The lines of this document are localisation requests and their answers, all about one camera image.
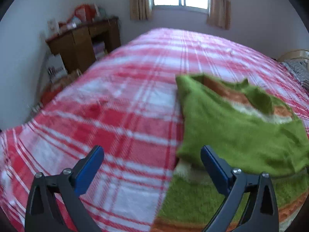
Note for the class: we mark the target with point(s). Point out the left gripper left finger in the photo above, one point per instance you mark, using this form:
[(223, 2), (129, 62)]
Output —
[(42, 211)]

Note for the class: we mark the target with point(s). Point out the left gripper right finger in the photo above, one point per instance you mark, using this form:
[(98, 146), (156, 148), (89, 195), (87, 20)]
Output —
[(260, 212)]

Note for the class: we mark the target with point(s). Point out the green striped knit sweater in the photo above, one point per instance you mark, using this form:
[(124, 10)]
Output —
[(250, 130)]

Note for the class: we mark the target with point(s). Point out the red bag on floor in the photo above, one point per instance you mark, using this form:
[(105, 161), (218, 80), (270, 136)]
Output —
[(49, 93)]

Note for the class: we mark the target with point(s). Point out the red plaid bed sheet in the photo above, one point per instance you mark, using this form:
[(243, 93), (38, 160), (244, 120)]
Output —
[(128, 104)]

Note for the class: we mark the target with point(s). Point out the white paper bag black print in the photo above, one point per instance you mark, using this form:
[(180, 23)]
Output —
[(55, 68)]

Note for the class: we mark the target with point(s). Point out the patterned pillow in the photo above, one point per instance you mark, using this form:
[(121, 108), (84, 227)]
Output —
[(299, 69)]

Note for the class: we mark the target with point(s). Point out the cream wooden headboard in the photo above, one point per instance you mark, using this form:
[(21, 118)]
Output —
[(294, 54)]

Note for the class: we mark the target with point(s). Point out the brown wooden desk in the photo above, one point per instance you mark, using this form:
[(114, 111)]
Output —
[(75, 46)]

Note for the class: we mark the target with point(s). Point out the red gift bag on desk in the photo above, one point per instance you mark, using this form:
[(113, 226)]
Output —
[(85, 12)]

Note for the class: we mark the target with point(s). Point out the right beige curtain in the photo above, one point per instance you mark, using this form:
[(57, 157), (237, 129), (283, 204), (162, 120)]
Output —
[(219, 14)]

